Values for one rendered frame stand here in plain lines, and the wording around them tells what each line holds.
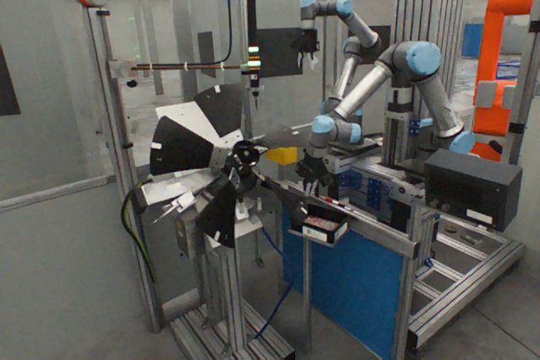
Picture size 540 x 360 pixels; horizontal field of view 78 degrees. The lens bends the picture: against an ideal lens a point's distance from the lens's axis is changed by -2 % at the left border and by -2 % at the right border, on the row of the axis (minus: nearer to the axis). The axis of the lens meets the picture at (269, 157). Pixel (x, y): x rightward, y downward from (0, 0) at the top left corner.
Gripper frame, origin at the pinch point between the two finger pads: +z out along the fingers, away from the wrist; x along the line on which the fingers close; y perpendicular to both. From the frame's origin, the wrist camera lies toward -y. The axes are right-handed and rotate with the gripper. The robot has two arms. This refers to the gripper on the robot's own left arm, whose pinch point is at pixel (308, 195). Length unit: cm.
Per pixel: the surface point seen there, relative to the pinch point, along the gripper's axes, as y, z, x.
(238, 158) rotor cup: 16.9, -15.4, 26.1
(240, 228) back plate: 12.9, 20.5, 23.1
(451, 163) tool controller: -39, -36, -20
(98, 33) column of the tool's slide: 89, -44, 55
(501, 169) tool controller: -52, -41, -23
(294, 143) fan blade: 18.5, -14.0, -4.3
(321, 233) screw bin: -11.6, 13.4, -1.4
